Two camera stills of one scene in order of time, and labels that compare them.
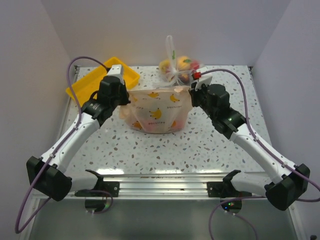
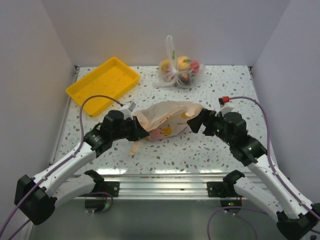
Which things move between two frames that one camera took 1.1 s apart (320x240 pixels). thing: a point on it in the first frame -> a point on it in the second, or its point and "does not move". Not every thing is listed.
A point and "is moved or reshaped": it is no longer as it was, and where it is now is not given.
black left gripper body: (121, 98) -> (126, 130)
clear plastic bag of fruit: (176, 71) does not move
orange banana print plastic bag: (158, 110) is moved or reshaped
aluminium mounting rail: (163, 187) does not move
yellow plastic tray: (83, 91) does not move
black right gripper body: (199, 98) -> (218, 121)
